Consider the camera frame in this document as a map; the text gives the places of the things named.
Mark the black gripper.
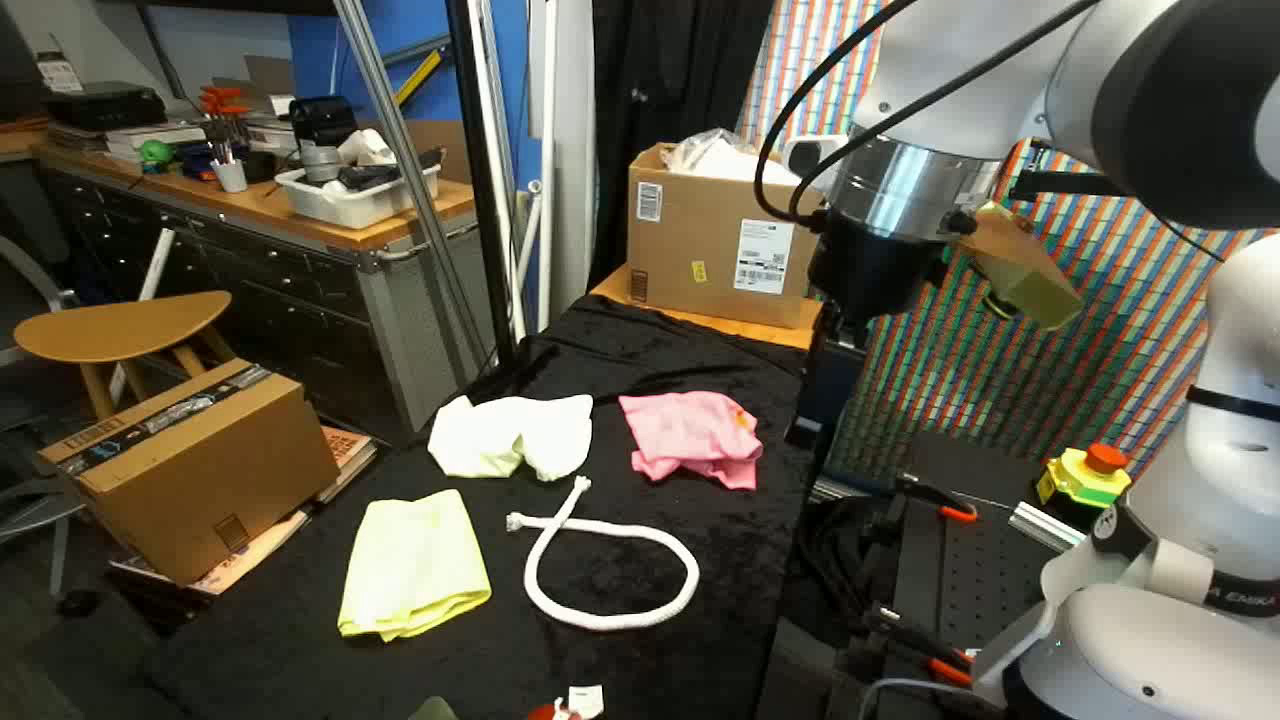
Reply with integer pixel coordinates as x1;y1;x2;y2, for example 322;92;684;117
792;209;956;453

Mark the pink cloth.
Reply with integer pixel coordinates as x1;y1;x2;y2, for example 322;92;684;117
617;387;767;494

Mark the white cloth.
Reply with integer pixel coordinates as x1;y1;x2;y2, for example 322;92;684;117
424;391;599;483

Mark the yellow cloth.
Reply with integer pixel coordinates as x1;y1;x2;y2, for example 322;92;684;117
331;483;496;647

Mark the wooden board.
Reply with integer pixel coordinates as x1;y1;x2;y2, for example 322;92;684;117
586;261;823;357

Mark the cardboard box with white label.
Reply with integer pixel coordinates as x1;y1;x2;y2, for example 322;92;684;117
623;136;828;326

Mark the black table cover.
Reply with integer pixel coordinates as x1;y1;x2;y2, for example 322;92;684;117
136;293;856;720

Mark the clear plastic bag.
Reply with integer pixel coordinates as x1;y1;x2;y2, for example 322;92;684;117
660;125;804;186

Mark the silver aluminium extrusion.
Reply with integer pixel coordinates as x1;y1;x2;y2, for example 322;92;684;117
1005;494;1092;556

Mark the yellow red emergency stop button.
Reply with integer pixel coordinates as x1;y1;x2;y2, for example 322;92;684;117
1035;435;1135;516

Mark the black curtain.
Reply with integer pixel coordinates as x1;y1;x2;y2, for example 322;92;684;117
586;0;779;293

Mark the black vertical pole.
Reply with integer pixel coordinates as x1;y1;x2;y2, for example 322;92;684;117
445;0;522;372

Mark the silver metal tripod pole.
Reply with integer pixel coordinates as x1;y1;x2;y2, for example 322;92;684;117
329;0;498;391

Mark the white plastic bin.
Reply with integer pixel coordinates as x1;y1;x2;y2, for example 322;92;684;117
272;161;445;231

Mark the black-capped white device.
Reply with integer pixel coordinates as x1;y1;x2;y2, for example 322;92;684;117
284;92;359;186

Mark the wooden workbench with drawers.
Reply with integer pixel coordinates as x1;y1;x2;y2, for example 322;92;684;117
0;117;498;444

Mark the blue board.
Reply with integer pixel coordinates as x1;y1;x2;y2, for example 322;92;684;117
284;0;545;192

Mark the cardboard box with black tape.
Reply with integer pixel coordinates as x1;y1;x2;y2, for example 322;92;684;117
36;357;345;589

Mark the orange desk item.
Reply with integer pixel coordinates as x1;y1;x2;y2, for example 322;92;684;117
197;78;254;132

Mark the wooden stool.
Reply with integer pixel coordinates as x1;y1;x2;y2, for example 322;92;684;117
8;286;244;424

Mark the small green item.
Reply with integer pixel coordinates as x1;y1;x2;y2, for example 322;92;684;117
132;136;181;175

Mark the black printer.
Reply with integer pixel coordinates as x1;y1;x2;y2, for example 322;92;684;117
43;78;172;136

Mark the gray office chair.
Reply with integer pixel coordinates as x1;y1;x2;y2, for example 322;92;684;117
0;234;87;603

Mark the orange-handled clamp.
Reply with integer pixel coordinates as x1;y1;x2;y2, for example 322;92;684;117
892;472;984;528
872;603;984;694

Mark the olive brown wrist camera box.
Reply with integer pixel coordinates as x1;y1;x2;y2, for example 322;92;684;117
956;196;1088;336

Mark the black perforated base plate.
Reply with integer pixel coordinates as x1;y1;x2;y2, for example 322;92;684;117
887;508;1065;654

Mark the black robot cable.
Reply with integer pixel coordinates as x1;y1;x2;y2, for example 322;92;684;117
753;0;1104;229

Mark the white rope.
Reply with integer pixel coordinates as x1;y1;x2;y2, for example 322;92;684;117
503;472;702;637

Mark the white frame pole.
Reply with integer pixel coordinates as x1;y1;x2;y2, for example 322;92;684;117
462;0;559;344

